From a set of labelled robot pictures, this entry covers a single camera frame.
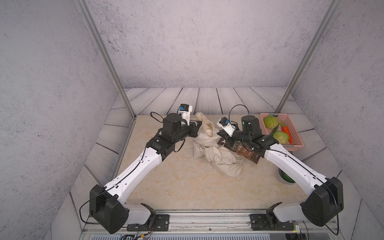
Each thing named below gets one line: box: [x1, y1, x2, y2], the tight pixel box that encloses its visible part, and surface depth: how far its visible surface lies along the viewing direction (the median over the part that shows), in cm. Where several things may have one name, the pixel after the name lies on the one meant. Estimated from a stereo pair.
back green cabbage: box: [263, 115, 279, 130], surface depth 110 cm
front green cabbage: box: [272, 131, 289, 145], surface depth 101 cm
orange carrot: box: [281, 126, 293, 144], surface depth 110 cm
